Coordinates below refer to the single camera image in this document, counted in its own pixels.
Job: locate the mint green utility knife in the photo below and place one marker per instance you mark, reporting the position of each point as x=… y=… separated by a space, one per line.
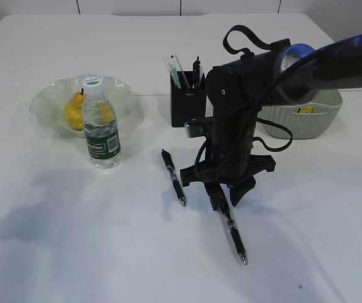
x=173 y=69

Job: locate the clear plastic ruler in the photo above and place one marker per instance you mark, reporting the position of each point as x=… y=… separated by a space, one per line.
x=173 y=59

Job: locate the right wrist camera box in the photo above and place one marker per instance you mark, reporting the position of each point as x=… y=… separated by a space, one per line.
x=199 y=127

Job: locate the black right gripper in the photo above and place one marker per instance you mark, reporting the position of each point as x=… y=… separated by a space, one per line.
x=236 y=91

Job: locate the black pen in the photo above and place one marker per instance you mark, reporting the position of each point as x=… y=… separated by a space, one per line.
x=197 y=73
x=233 y=230
x=166 y=156

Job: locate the pale green woven basket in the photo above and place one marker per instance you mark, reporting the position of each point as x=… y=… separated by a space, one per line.
x=326 y=105

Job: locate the black square pen holder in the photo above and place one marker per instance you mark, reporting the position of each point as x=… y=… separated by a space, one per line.
x=187 y=103

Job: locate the yellow pear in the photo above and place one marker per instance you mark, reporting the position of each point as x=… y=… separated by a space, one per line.
x=73 y=111

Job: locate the pale green wavy glass plate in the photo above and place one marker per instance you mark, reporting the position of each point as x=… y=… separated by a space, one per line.
x=48 y=105

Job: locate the clear water bottle green label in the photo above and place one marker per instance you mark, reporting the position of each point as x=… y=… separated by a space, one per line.
x=100 y=125

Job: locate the yellow waste paper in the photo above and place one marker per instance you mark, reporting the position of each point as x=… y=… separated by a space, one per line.
x=305 y=110

